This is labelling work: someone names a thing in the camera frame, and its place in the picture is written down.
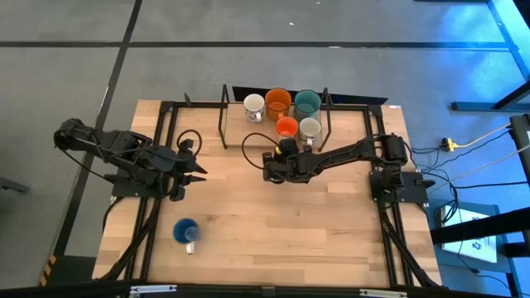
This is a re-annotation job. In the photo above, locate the dark panel behind table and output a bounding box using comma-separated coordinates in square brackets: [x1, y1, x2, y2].
[231, 85, 388, 106]

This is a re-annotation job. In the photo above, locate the white mug with blue pattern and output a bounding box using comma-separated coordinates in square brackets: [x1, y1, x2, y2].
[243, 93, 267, 124]

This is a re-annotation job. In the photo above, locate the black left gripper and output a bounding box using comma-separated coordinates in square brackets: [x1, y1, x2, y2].
[154, 148, 209, 190]

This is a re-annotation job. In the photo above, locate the tall amber orange mug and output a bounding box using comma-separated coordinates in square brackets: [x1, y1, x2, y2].
[264, 87, 293, 123]

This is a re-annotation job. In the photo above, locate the yellow black hazard tape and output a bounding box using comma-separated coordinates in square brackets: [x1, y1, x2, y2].
[38, 253, 58, 287]

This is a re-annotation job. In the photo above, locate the black metal table frame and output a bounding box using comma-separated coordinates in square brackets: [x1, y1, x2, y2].
[97, 100, 442, 291]

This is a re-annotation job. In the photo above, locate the wooden shelf with black frame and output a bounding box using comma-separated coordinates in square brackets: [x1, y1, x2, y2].
[217, 84, 333, 152]

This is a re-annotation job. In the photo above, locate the teal mug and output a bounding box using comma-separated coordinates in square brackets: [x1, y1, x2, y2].
[293, 89, 323, 123]

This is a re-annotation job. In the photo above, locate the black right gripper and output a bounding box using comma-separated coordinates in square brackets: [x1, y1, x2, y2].
[263, 150, 316, 185]

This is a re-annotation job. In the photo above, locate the silver bracket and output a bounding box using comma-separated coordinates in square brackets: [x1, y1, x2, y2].
[129, 284, 178, 296]
[359, 288, 408, 298]

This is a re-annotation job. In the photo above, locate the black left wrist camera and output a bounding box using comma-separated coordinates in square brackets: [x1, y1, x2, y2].
[169, 185, 187, 203]

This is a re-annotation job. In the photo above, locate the orange mug with white handle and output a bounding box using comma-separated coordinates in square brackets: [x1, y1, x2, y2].
[275, 116, 300, 142]

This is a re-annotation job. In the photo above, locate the black slanted beam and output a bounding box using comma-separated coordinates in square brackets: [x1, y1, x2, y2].
[430, 205, 530, 246]

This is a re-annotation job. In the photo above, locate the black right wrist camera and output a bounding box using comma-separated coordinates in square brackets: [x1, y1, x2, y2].
[279, 137, 300, 156]

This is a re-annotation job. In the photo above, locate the black floor cable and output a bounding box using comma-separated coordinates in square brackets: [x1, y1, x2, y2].
[450, 180, 519, 190]

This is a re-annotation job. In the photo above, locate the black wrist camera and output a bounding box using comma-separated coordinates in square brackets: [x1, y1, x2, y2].
[279, 137, 300, 156]
[169, 185, 187, 203]

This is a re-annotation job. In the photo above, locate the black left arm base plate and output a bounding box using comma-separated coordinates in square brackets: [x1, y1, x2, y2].
[111, 171, 171, 199]

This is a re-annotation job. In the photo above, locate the white box on floor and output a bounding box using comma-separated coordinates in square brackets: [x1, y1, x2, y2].
[440, 204, 499, 265]

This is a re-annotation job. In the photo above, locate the black left gripper cable loop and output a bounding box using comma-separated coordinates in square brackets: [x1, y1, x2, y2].
[176, 128, 204, 158]

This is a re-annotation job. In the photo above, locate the grey furniture foot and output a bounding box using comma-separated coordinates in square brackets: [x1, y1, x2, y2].
[0, 176, 31, 195]

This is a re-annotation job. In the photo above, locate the cream mug with dark rim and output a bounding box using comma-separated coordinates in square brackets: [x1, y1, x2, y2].
[297, 117, 323, 147]

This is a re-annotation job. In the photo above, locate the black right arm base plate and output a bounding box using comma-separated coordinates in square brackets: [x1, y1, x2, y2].
[370, 169, 436, 204]

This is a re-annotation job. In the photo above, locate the blue mug with white handle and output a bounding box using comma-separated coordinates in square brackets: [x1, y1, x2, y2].
[171, 217, 201, 256]

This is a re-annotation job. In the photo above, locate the black upright post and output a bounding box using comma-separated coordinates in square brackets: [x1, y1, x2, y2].
[509, 114, 530, 188]

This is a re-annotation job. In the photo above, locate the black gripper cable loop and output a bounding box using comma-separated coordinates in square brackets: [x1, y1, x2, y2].
[241, 132, 283, 171]
[176, 128, 204, 158]

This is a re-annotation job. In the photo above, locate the black right gripper cable loop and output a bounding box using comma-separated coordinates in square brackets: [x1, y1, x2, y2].
[241, 132, 283, 171]

